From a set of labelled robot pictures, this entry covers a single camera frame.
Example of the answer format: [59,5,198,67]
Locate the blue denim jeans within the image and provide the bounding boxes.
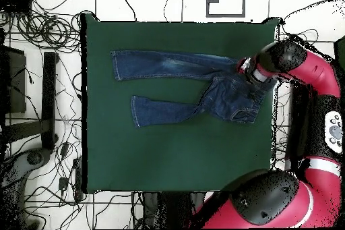
[110,49,276,129]

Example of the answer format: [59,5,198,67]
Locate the flat black box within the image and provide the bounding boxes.
[0,0,33,14]

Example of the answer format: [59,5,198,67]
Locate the green cloth sheet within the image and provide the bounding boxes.
[334,35,345,65]

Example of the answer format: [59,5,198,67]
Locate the dark green table cloth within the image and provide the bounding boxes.
[80,13,281,194]

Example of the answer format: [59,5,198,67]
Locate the black stand foot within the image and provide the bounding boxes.
[3,51,59,151]

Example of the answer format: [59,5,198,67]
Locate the black power strip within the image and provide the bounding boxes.
[71,156,84,202]

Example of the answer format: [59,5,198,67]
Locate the dark box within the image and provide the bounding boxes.
[0,45,28,115]

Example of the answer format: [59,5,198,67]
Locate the grey office chair base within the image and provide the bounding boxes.
[0,147,53,230]

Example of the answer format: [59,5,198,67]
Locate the grey square frame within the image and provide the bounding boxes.
[206,0,247,18]

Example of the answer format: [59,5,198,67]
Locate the coil of black cables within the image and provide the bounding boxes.
[15,10,82,53]

